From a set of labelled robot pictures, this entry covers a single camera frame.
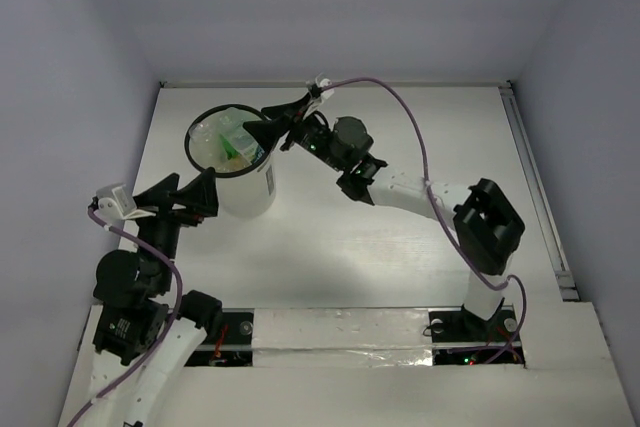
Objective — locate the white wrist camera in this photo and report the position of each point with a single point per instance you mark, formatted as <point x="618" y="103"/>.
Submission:
<point x="115" y="203"/>
<point x="320" y="90"/>

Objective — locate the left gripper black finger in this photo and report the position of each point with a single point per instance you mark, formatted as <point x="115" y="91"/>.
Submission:
<point x="200" y="195"/>
<point x="158" y="196"/>

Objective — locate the silver tape strip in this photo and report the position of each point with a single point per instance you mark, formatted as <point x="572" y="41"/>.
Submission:
<point x="341" y="338"/>

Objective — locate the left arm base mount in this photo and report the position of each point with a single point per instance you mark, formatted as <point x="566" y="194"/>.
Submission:
<point x="232" y="345"/>

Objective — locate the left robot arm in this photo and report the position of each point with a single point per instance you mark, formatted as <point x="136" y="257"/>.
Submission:
<point x="148" y="326"/>

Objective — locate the green blue label bottle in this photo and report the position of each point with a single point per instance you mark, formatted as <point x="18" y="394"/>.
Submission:
<point x="245" y="144"/>

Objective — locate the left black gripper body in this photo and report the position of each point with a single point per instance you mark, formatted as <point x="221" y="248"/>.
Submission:
<point x="167" y="214"/>

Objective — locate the clear crushed plastic bottle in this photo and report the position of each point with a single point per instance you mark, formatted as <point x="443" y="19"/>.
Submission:
<point x="226" y="123"/>

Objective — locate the aluminium rail right edge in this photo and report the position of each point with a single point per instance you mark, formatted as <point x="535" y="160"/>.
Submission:
<point x="564" y="277"/>

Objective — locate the white bin with black rim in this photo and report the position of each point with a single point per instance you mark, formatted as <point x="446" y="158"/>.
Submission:
<point x="245" y="179"/>

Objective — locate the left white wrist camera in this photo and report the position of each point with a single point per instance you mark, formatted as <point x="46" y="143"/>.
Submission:
<point x="115" y="203"/>

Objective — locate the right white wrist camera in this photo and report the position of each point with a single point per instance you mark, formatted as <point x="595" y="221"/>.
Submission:
<point x="320" y="90"/>

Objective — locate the orange cap clear bottle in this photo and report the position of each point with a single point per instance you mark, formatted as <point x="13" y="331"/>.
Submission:
<point x="232" y="166"/>

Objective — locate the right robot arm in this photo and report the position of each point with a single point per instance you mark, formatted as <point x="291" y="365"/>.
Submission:
<point x="484" y="225"/>

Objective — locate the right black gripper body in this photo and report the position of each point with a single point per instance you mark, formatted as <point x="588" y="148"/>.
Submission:
<point x="312" y="135"/>

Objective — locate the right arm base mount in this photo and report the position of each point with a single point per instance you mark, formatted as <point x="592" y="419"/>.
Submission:
<point x="460" y="339"/>

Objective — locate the green plastic bottle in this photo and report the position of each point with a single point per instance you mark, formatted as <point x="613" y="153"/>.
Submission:
<point x="228" y="149"/>

